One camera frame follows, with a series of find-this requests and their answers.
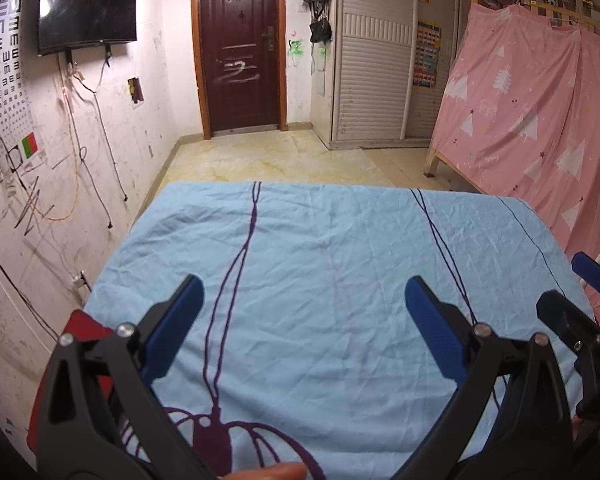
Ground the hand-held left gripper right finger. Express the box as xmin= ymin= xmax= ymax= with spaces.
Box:
xmin=390 ymin=276 xmax=576 ymax=480

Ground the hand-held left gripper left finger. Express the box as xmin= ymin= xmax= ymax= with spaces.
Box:
xmin=36 ymin=274 xmax=216 ymax=480

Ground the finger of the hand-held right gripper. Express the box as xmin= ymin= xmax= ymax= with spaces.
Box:
xmin=571 ymin=252 xmax=600 ymax=306
xmin=536 ymin=289 xmax=600 ymax=423

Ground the person's left hand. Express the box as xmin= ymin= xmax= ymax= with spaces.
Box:
xmin=222 ymin=462 xmax=308 ymax=480

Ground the red cloth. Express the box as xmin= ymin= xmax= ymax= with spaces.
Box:
xmin=27 ymin=309 xmax=118 ymax=461

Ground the blue printed bed sheet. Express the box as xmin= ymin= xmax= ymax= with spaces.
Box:
xmin=82 ymin=181 xmax=600 ymax=480

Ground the pink tree print sheet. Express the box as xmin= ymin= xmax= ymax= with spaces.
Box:
xmin=432 ymin=2 xmax=600 ymax=321

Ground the white shutter wardrobe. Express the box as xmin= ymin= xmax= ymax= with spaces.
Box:
xmin=310 ymin=0 xmax=501 ymax=151

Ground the colourful chart poster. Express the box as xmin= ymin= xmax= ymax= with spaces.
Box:
xmin=412 ymin=20 xmax=442 ymax=91

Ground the dark brown door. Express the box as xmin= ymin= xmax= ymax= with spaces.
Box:
xmin=190 ymin=0 xmax=287 ymax=140

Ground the eye chart poster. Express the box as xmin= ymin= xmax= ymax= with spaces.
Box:
xmin=0 ymin=0 xmax=43 ymax=161

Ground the small black hanging bag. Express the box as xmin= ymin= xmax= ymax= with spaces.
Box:
xmin=309 ymin=17 xmax=333 ymax=44

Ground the black cable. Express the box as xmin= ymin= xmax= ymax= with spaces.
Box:
xmin=77 ymin=55 xmax=128 ymax=228

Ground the black wall television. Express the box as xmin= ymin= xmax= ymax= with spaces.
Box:
xmin=36 ymin=0 xmax=140 ymax=57

